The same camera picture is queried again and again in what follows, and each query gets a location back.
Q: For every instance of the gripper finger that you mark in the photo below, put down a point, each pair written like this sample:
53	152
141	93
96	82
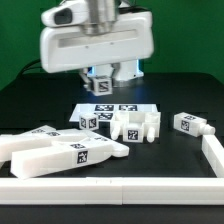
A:
114	76
87	82

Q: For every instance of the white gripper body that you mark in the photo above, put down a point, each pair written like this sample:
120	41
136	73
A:
86	33

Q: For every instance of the white chair seat part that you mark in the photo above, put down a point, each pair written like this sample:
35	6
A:
134	126

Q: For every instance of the small white tagged nut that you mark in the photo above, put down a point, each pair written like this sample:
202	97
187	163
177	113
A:
102	86

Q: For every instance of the white marker sheet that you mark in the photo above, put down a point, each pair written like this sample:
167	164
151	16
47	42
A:
106	111

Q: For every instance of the small white tagged cube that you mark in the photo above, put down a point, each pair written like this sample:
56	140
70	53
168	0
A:
88	121

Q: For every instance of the white front fence bar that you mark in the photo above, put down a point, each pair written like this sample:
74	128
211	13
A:
112	191

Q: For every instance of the white fence bar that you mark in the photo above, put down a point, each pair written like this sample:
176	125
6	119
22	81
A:
112	191
214	153

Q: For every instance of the white right fence bar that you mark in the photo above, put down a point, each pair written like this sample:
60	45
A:
214	153

